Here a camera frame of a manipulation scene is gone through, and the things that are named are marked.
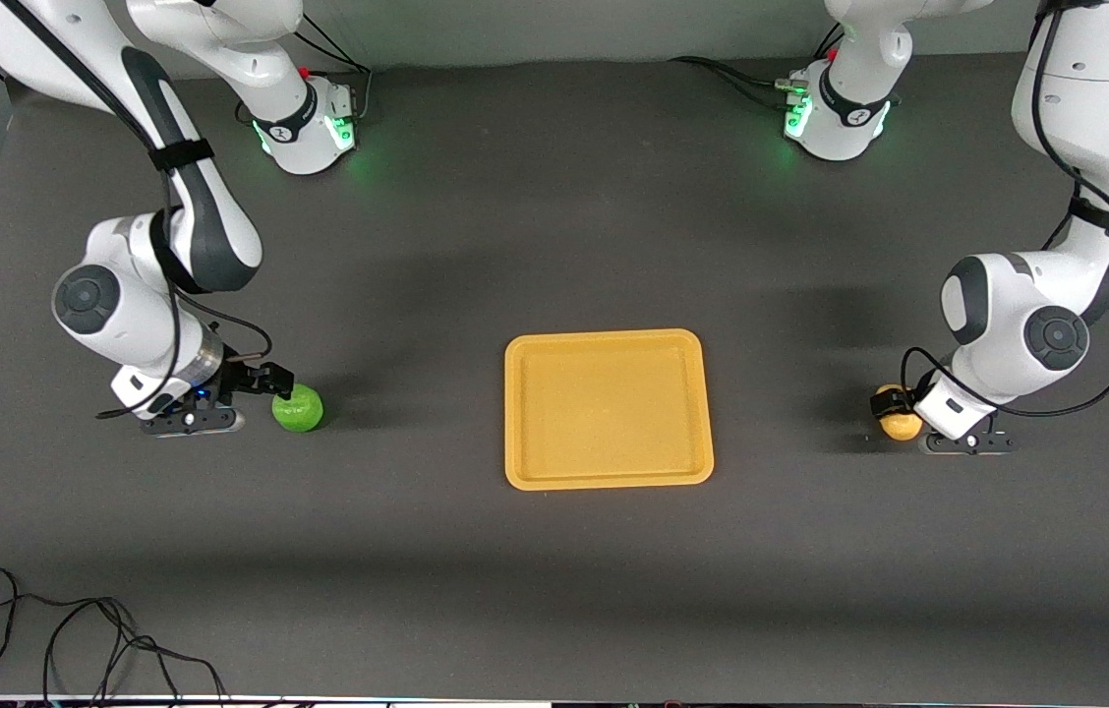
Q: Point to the yellow potato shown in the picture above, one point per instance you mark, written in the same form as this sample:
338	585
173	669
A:
901	428

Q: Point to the green apple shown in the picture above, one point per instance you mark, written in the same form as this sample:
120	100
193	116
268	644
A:
299	411

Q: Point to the yellow plastic tray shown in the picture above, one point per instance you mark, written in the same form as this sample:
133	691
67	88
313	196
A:
609	413

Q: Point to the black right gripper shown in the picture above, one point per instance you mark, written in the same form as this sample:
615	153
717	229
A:
242	379

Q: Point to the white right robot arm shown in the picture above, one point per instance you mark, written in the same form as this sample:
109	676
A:
107	305

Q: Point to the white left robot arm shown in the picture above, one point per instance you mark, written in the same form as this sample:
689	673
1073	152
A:
1036	324

